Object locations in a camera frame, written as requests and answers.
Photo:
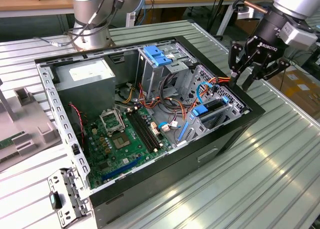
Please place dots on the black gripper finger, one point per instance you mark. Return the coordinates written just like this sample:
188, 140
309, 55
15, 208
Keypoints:
270, 69
236, 56

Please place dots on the hard disk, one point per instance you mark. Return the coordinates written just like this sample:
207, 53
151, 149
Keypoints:
200, 111

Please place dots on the grey disk bay cage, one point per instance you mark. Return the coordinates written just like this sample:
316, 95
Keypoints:
195, 134

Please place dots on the brown cardboard box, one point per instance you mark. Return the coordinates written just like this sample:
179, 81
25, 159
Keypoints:
300, 96

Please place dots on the black tripod stand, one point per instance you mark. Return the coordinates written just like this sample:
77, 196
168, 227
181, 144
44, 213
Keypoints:
217, 11

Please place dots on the metal slat side table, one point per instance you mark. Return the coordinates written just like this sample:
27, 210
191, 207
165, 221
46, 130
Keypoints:
316, 26

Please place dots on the blue plastic drive latch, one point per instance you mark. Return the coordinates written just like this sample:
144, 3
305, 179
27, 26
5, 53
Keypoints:
157, 56

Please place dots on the grey optical drive cage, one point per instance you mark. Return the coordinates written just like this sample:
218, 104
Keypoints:
155, 81

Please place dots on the black RAM slot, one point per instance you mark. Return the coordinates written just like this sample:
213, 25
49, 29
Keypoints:
140, 131
148, 131
145, 131

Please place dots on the green motherboard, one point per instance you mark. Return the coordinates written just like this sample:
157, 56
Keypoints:
130, 149

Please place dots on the black open PC case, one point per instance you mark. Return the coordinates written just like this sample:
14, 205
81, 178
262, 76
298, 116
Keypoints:
175, 184

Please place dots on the grey power supply unit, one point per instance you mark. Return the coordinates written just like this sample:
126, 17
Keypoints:
85, 89

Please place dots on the cream power connector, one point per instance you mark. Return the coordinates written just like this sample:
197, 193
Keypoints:
94, 131

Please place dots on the blue expansion slot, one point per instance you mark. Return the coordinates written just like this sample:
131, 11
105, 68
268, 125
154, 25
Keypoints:
120, 170

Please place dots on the black chipset chip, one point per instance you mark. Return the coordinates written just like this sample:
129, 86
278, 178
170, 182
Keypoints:
103, 166

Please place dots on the black case fan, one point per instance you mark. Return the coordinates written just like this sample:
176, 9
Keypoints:
75, 134

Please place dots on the small black clip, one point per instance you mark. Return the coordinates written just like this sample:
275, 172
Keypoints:
75, 149

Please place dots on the grey parts rack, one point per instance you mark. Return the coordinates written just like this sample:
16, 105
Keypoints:
32, 119

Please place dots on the black latch with teal tab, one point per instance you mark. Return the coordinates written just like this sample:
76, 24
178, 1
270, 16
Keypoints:
55, 201

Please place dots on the green RAM stick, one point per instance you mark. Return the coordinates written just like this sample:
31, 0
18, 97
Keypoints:
12, 140

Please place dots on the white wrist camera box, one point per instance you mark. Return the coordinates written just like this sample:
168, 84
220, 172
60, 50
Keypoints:
246, 13
297, 36

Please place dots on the wooden desk white frame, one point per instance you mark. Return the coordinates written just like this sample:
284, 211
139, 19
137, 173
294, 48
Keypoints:
175, 0

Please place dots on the brown arm base plate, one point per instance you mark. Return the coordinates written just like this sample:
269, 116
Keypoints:
111, 42

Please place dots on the grey expansion card bracket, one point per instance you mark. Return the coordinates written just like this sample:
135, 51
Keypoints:
72, 196

